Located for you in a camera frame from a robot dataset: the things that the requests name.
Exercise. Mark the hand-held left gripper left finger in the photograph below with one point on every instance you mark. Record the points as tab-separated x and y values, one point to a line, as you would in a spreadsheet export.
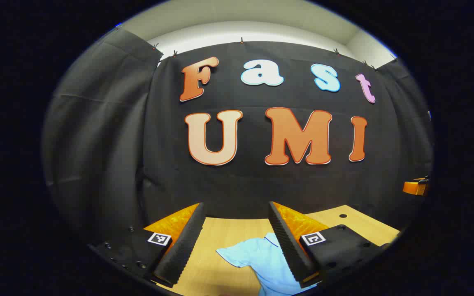
183	244

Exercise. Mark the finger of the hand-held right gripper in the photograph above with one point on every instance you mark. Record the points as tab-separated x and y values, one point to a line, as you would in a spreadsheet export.
414	188

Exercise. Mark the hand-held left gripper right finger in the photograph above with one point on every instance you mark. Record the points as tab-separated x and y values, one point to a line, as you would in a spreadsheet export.
288	244

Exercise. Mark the light blue T-shirt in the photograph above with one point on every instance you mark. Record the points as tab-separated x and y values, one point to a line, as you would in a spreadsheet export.
261	260

